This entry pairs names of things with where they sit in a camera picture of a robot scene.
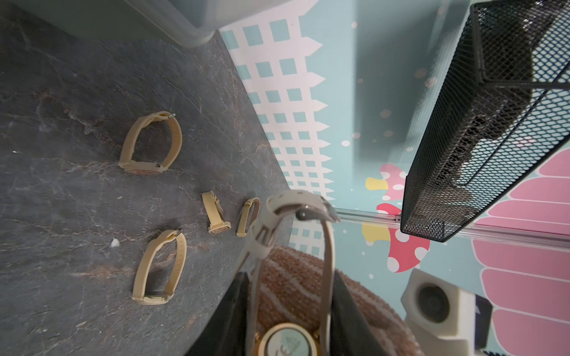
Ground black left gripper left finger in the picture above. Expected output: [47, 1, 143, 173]
[186, 272, 249, 356]

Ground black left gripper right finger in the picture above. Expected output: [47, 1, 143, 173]
[330, 272, 387, 356]

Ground black wire mesh basket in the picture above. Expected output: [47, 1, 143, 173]
[400, 1, 569, 243]

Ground translucent green storage box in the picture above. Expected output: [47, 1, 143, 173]
[12, 0, 285, 48]

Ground cream watch front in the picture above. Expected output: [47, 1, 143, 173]
[132, 228, 187, 306]

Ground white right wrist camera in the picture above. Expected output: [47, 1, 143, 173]
[401, 268, 493, 356]

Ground cream square dial watch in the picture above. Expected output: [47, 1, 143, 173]
[236, 197, 261, 237]

